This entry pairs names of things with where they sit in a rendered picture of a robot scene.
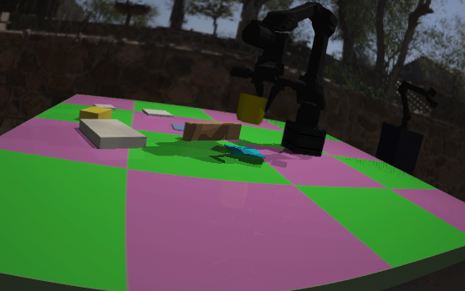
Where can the yellow flat box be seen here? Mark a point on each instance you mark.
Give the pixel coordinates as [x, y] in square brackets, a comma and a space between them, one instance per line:
[95, 113]

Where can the beige flat rectangular slab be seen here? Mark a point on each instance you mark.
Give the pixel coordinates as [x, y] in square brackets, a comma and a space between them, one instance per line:
[112, 134]

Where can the tan flat bar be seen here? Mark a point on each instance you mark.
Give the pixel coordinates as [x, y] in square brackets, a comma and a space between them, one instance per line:
[206, 130]

